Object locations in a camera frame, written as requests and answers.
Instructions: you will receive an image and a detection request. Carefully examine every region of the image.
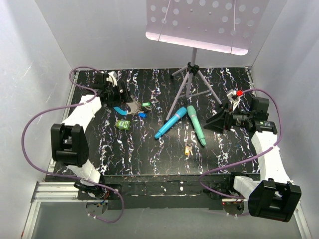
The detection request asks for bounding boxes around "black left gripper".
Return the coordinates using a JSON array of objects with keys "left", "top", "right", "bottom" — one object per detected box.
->
[{"left": 105, "top": 81, "right": 132, "bottom": 108}]

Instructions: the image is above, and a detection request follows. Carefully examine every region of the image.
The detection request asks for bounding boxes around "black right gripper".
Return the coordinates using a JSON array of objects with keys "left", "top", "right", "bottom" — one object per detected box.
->
[{"left": 203, "top": 102, "right": 252, "bottom": 134}]

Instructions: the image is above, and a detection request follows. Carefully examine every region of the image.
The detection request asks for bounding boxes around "blue capped key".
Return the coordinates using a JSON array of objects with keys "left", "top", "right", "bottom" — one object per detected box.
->
[{"left": 139, "top": 113, "right": 147, "bottom": 118}]

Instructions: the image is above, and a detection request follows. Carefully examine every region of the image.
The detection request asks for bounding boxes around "orange capped key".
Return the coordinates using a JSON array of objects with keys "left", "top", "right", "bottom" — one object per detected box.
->
[{"left": 184, "top": 145, "right": 193, "bottom": 156}]

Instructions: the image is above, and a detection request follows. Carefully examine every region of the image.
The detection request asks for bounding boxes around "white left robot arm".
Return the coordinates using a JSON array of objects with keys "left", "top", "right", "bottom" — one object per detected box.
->
[{"left": 50, "top": 71, "right": 134, "bottom": 199}]

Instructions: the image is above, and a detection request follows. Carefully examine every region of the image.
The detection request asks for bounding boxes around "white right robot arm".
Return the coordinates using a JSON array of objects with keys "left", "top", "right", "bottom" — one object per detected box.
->
[{"left": 204, "top": 97, "right": 302, "bottom": 222}]

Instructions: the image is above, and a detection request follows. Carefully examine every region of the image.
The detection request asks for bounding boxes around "green capped key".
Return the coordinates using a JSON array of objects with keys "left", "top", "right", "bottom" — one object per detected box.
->
[{"left": 142, "top": 102, "right": 151, "bottom": 107}]

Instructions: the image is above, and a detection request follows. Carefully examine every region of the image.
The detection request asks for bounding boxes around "green toy microphone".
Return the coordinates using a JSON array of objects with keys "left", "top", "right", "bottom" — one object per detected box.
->
[{"left": 186, "top": 105, "right": 206, "bottom": 146}]

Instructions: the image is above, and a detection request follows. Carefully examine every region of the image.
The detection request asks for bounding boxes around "green monster key tag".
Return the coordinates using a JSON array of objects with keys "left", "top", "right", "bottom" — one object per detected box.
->
[{"left": 116, "top": 119, "right": 131, "bottom": 130}]

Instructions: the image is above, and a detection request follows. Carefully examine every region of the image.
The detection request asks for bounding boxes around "pink perforated music stand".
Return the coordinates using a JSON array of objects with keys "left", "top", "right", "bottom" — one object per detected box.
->
[{"left": 145, "top": 0, "right": 271, "bottom": 122}]

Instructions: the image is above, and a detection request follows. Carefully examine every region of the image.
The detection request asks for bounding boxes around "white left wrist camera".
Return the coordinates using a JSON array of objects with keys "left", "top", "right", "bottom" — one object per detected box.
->
[{"left": 106, "top": 71, "right": 118, "bottom": 87}]

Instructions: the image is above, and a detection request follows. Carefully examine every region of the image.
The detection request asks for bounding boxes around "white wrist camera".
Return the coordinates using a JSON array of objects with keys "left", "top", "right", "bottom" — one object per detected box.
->
[
  {"left": 227, "top": 89, "right": 244, "bottom": 112},
  {"left": 106, "top": 71, "right": 118, "bottom": 87}
]

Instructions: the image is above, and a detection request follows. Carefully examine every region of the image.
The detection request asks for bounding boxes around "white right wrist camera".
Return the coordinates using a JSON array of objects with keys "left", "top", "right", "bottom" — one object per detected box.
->
[{"left": 227, "top": 89, "right": 244, "bottom": 112}]

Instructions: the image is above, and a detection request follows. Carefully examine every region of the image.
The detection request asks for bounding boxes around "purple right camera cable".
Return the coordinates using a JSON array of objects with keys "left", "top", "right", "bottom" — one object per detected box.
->
[{"left": 199, "top": 88, "right": 282, "bottom": 216}]

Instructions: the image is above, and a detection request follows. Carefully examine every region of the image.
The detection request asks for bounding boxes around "black table front rail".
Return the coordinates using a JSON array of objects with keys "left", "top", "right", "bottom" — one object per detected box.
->
[{"left": 82, "top": 174, "right": 240, "bottom": 211}]

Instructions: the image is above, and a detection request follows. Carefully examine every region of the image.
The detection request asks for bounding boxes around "aluminium frame left rail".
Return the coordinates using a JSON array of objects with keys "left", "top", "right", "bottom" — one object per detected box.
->
[{"left": 21, "top": 70, "right": 79, "bottom": 237}]

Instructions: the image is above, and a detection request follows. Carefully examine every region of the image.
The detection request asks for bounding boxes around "aluminium frame rail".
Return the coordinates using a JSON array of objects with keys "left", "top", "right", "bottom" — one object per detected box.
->
[
  {"left": 245, "top": 66, "right": 312, "bottom": 239},
  {"left": 21, "top": 70, "right": 79, "bottom": 237}
]

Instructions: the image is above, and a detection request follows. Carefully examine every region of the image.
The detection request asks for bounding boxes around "aluminium frame right rail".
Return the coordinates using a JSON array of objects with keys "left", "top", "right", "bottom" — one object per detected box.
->
[{"left": 245, "top": 66, "right": 312, "bottom": 239}]

